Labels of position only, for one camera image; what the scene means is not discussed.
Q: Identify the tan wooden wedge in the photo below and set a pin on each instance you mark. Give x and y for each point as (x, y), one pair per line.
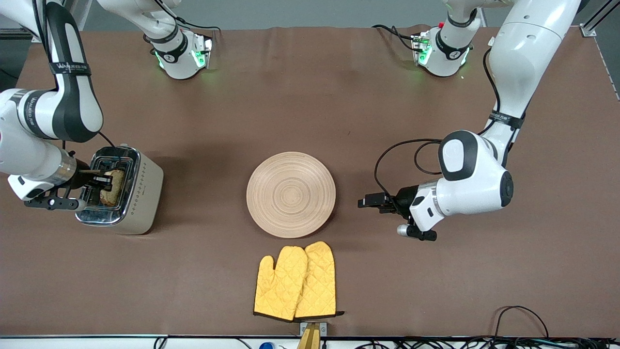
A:
(310, 339)

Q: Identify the metal bracket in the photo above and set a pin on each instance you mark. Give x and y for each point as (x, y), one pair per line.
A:
(323, 328)

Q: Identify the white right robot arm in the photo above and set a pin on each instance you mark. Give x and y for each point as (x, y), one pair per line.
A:
(77, 111)

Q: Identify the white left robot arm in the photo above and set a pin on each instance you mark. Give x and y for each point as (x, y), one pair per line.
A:
(528, 58)

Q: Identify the slice of toast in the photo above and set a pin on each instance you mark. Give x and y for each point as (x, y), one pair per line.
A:
(116, 195)

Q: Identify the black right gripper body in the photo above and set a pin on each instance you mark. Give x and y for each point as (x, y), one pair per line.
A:
(82, 177)

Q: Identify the beige and chrome toaster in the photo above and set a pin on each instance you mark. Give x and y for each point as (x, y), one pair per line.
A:
(143, 203)

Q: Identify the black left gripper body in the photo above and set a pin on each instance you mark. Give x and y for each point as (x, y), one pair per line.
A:
(403, 198)

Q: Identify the blue round cap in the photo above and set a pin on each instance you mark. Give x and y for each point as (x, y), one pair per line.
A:
(266, 345)

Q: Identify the round wooden plate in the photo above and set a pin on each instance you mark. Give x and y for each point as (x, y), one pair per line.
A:
(290, 194)

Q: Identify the aluminium frame profile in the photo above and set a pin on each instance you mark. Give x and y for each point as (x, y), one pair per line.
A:
(600, 17)

